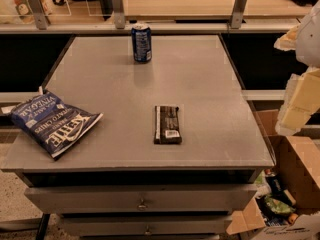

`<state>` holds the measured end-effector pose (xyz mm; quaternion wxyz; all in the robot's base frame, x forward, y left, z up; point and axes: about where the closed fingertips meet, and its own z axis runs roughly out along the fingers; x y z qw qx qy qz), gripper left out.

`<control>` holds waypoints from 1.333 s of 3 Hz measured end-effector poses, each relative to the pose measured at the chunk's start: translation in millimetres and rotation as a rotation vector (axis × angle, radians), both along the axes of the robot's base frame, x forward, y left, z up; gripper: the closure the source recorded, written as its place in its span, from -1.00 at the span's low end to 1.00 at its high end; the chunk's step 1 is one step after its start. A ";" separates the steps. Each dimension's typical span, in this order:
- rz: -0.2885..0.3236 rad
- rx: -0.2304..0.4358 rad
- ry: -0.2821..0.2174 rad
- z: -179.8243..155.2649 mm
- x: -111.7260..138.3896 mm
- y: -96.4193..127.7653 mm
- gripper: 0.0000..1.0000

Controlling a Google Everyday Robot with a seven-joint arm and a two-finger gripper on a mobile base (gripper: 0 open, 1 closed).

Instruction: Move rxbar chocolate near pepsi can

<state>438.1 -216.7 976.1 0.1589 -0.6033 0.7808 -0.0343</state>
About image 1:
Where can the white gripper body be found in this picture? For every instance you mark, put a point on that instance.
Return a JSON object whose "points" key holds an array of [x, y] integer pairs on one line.
{"points": [[309, 39]]}

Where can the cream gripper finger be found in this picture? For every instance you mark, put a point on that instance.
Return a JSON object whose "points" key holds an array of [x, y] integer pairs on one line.
{"points": [[306, 95], [292, 119]]}

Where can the dark chocolate rxbar wrapper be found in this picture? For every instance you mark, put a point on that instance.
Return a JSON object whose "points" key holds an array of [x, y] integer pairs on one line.
{"points": [[167, 130]]}

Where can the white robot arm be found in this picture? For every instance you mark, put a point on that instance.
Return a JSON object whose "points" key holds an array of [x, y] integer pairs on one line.
{"points": [[307, 47]]}

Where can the dark can in box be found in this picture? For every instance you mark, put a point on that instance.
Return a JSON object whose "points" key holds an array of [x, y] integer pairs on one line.
{"points": [[273, 181]]}

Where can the blue pepsi can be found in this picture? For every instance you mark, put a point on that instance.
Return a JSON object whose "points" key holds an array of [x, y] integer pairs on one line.
{"points": [[141, 42]]}

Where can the brown cardboard box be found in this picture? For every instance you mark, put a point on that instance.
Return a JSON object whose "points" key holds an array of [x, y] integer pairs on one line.
{"points": [[298, 165]]}

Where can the green snack bag in box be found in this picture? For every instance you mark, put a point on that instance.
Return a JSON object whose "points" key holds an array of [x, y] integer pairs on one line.
{"points": [[278, 207]]}

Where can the grey upper drawer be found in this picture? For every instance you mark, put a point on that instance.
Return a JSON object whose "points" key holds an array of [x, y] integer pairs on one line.
{"points": [[141, 198]]}

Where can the grey drawer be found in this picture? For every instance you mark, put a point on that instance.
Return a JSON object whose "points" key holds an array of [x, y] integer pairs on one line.
{"points": [[146, 225], [141, 198]]}

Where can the grey lower drawer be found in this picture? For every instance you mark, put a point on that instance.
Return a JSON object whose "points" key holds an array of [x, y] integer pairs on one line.
{"points": [[146, 225]]}

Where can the blue kettle chips bag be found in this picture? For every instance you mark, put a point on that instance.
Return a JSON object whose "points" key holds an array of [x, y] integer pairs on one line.
{"points": [[53, 124]]}

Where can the right metal bracket post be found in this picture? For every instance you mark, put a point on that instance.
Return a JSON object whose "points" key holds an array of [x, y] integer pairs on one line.
{"points": [[236, 18]]}

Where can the metal bracket post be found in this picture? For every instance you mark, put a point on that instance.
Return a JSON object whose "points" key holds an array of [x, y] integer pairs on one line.
{"points": [[236, 18], [119, 17], [39, 14]]}

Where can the middle metal bracket post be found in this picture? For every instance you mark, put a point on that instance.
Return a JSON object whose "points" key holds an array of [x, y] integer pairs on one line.
{"points": [[119, 17]]}

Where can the left metal bracket post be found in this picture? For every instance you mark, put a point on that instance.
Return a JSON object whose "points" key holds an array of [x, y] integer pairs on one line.
{"points": [[39, 14]]}

